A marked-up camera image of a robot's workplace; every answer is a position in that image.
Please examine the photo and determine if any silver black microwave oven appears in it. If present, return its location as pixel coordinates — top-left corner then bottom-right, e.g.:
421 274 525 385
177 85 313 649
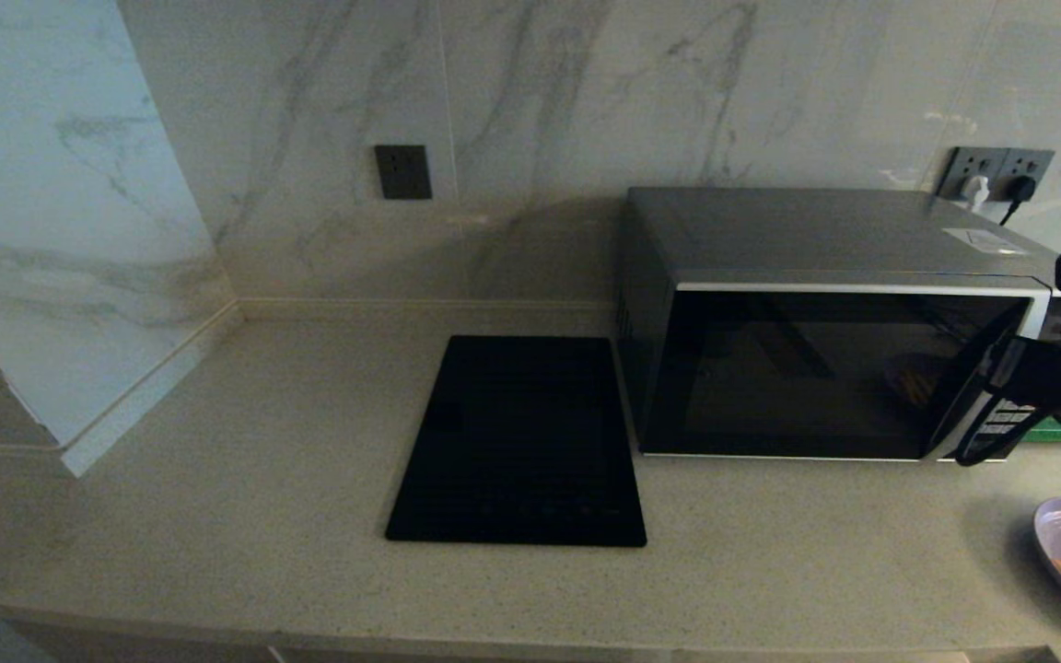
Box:
621 187 1061 463

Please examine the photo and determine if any black induction cooktop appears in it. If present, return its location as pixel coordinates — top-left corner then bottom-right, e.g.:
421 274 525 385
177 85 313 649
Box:
386 335 648 548

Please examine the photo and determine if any grey wall socket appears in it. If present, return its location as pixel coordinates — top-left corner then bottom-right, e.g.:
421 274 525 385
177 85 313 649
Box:
936 146 1006 205
998 149 1055 207

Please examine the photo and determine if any dark single wall socket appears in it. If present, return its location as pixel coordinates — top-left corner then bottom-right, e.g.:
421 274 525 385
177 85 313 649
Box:
375 145 433 201

